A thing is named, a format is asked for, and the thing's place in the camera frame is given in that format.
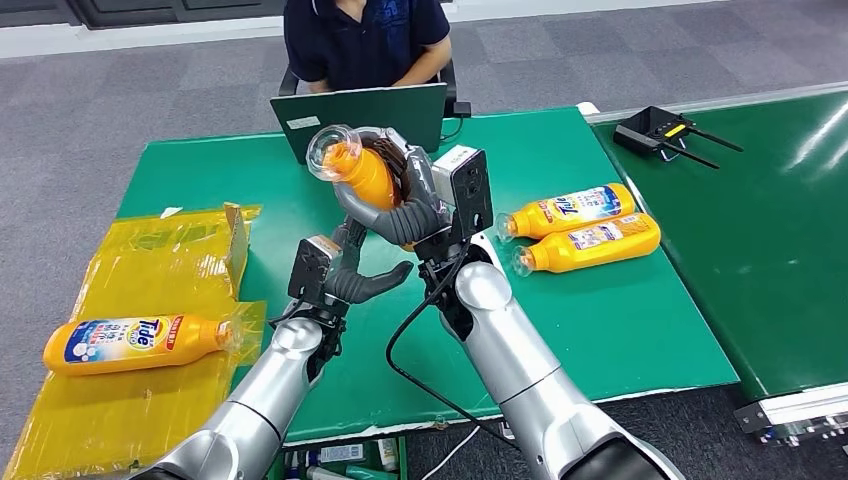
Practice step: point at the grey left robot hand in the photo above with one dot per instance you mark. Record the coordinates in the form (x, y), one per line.
(361, 288)

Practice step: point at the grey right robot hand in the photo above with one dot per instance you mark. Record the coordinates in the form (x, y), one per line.
(420, 222)

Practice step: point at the orange detergent bottle clear cap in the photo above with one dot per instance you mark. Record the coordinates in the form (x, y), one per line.
(371, 175)

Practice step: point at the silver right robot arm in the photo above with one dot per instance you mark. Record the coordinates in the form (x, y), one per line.
(523, 358)

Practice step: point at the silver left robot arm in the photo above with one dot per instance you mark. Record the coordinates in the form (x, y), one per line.
(272, 391)

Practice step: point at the orange Tide detergent bottle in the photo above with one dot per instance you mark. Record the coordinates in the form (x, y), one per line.
(576, 208)
(99, 344)

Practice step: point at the orange bottle showing back label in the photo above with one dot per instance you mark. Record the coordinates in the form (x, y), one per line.
(596, 242)

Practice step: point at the dark green laptop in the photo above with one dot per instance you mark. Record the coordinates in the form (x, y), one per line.
(411, 109)

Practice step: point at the black power adapter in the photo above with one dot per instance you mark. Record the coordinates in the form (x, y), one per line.
(462, 109)

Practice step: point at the black office chair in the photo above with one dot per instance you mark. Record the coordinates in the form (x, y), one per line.
(450, 86)

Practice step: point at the white paper scrap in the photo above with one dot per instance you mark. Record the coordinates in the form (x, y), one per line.
(171, 212)

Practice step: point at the yellow plastic sheet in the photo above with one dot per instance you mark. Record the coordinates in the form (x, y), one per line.
(132, 265)

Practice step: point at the black controller with antennas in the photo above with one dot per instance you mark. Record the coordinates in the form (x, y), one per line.
(646, 129)

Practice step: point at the green conveyor belt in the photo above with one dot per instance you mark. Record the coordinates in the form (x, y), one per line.
(762, 252)

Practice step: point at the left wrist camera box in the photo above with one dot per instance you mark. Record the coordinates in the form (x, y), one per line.
(308, 268)

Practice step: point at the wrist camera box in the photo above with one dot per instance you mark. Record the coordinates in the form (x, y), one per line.
(308, 268)
(472, 192)

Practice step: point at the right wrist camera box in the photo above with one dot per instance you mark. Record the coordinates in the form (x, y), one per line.
(472, 192)

